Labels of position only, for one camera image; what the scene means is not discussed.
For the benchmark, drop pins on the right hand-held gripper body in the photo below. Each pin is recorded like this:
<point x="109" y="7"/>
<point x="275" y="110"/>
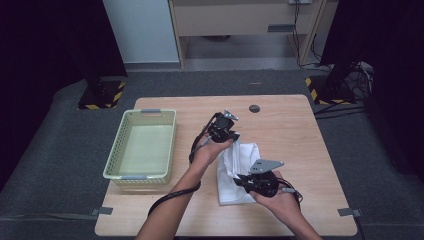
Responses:
<point x="265" y="185"/>

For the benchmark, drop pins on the grey power strip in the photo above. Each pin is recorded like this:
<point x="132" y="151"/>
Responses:
<point x="300" y="1"/>

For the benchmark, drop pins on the grey round table grommet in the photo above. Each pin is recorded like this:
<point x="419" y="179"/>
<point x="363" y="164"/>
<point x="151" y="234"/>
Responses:
<point x="254" y="108"/>

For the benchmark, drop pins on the beige wooden desk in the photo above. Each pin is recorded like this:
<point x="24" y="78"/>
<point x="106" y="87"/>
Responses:
<point x="233" y="20"/>

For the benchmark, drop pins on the person's left hand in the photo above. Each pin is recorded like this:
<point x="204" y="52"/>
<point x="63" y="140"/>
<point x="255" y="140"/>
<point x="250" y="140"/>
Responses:
<point x="208" y="151"/>

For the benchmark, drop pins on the grey tape piece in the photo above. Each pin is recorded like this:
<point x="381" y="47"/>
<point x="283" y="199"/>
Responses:
<point x="348" y="212"/>
<point x="102" y="211"/>

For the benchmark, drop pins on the yellow-black striped stand base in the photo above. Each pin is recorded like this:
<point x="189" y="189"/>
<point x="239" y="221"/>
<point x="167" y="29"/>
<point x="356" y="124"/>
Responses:
<point x="333" y="95"/>
<point x="100" y="98"/>

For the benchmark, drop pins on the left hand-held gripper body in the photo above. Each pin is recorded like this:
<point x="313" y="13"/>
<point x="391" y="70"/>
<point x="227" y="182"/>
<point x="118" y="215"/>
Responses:
<point x="221" y="128"/>

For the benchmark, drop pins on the white cabinet panel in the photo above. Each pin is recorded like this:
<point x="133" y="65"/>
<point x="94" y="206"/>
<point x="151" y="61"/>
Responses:
<point x="143" y="30"/>

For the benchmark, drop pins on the light green plastic basket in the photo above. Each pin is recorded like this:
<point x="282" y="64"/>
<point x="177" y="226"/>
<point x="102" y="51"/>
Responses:
<point x="146" y="150"/>

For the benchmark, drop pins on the black curtain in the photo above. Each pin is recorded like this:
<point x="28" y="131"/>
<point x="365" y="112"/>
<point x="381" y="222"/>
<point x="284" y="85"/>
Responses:
<point x="50" y="50"/>
<point x="393" y="40"/>

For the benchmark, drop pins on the person's right hand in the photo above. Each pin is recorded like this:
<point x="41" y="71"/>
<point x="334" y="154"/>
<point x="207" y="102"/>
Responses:
<point x="283" y="201"/>

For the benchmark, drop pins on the white printed t-shirt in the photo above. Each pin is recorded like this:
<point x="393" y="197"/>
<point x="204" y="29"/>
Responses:
<point x="230" y="190"/>

